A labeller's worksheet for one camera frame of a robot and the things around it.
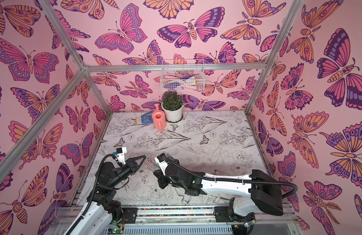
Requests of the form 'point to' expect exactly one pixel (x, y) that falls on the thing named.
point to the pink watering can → (159, 117)
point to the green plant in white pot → (173, 105)
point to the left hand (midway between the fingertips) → (146, 156)
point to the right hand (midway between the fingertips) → (154, 172)
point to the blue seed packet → (147, 118)
